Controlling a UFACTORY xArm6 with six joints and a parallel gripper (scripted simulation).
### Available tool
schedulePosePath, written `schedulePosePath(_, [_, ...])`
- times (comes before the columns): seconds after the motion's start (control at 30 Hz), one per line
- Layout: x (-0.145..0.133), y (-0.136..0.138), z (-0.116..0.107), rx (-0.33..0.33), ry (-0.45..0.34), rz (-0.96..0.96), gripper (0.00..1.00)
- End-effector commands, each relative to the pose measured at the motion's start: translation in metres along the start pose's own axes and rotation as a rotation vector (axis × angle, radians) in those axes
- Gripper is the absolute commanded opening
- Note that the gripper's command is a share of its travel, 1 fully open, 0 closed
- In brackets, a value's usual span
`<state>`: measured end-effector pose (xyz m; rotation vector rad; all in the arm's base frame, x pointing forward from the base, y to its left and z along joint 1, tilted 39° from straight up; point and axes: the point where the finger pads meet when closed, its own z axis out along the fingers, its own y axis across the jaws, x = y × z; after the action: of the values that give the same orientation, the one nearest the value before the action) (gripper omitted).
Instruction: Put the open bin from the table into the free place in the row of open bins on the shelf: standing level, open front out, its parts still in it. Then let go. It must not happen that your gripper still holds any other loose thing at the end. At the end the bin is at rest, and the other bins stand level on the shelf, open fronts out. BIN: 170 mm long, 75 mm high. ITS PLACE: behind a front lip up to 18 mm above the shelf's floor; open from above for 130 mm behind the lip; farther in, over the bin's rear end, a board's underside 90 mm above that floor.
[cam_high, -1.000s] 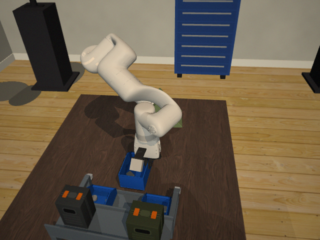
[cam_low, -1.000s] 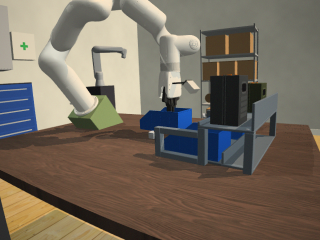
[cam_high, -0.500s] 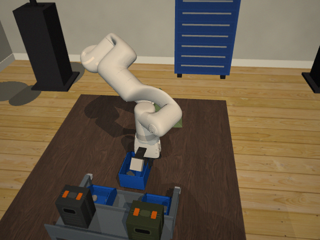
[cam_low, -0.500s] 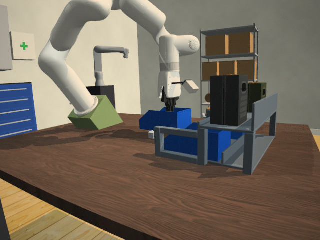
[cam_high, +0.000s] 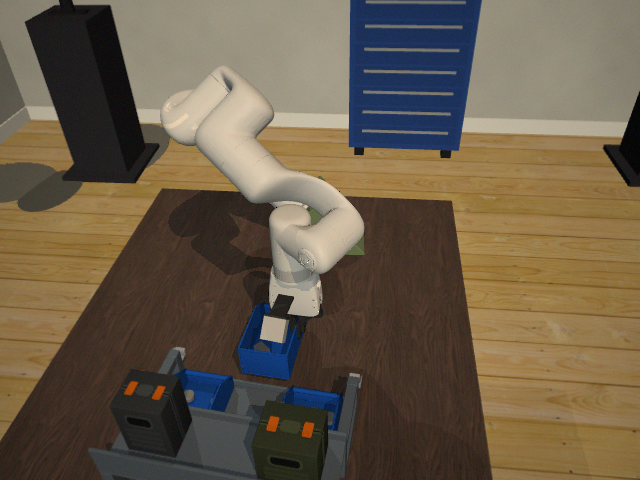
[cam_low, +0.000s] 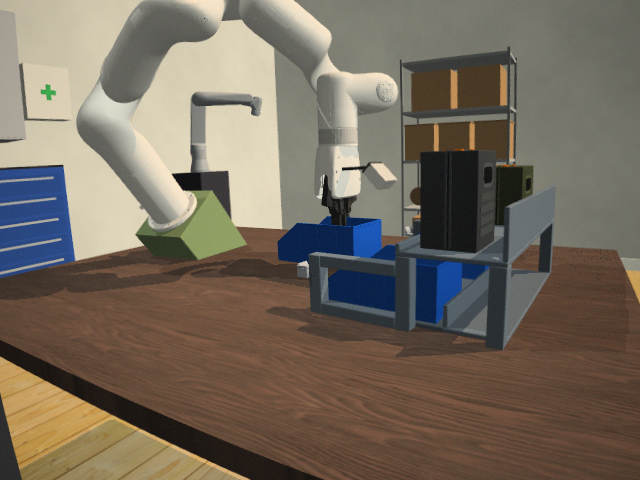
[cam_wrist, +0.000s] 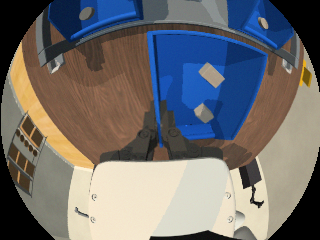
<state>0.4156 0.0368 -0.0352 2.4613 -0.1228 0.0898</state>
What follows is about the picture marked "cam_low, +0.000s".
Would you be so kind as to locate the blue bin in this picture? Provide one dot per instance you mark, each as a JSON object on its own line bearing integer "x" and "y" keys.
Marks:
{"x": 361, "y": 237}
{"x": 470, "y": 271}
{"x": 436, "y": 283}

